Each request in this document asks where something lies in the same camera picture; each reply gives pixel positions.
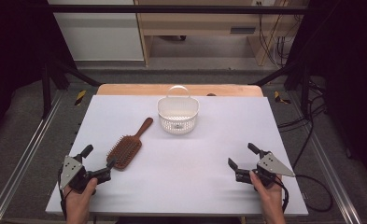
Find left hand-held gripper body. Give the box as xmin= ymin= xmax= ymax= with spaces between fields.
xmin=59 ymin=154 xmax=112 ymax=193

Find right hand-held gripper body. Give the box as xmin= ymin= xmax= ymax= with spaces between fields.
xmin=234 ymin=150 xmax=296 ymax=189

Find brown wooden hairbrush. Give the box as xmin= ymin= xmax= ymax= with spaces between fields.
xmin=106 ymin=117 xmax=154 ymax=171

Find white perforated plastic basket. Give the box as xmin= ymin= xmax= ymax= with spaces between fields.
xmin=157 ymin=85 xmax=201 ymax=135

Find person's left hand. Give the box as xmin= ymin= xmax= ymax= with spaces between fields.
xmin=63 ymin=177 xmax=98 ymax=216

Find person's right hand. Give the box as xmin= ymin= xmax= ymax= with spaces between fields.
xmin=248 ymin=170 xmax=285 ymax=216

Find yellow black tape marker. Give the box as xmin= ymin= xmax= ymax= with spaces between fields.
xmin=74 ymin=90 xmax=88 ymax=106
xmin=273 ymin=90 xmax=292 ymax=105

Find white table cover sheet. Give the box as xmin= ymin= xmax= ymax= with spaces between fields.
xmin=45 ymin=94 xmax=309 ymax=217

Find wooden table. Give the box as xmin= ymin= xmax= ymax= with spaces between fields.
xmin=96 ymin=83 xmax=264 ymax=97

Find white cabinet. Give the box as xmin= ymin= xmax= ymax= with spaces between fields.
xmin=47 ymin=0 xmax=145 ymax=62

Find black curtain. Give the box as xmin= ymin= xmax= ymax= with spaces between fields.
xmin=0 ymin=0 xmax=77 ymax=148
xmin=287 ymin=0 xmax=367 ymax=189

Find light wooden desk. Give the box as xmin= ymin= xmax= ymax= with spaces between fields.
xmin=134 ymin=0 xmax=310 ymax=67

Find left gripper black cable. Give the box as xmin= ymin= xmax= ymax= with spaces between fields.
xmin=57 ymin=167 xmax=69 ymax=219

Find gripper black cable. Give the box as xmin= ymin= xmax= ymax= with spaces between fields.
xmin=275 ymin=179 xmax=290 ymax=215
xmin=57 ymin=167 xmax=69 ymax=219

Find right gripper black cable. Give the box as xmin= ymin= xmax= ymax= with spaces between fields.
xmin=275 ymin=179 xmax=290 ymax=215

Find aluminium floor rail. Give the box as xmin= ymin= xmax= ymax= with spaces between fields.
xmin=287 ymin=91 xmax=363 ymax=224
xmin=0 ymin=89 xmax=64 ymax=224

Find black floor cable loop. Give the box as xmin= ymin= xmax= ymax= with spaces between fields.
xmin=294 ymin=173 xmax=333 ymax=213

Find black floor cables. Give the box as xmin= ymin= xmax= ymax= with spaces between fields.
xmin=276 ymin=77 xmax=329 ymax=171

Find black metal frame strut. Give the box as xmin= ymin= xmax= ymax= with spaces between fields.
xmin=248 ymin=59 xmax=312 ymax=119
xmin=40 ymin=58 xmax=103 ymax=119

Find hanging cable bundle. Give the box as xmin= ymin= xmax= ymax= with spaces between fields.
xmin=256 ymin=1 xmax=299 ymax=69

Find black horizontal frame bar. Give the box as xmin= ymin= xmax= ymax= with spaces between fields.
xmin=49 ymin=4 xmax=310 ymax=15

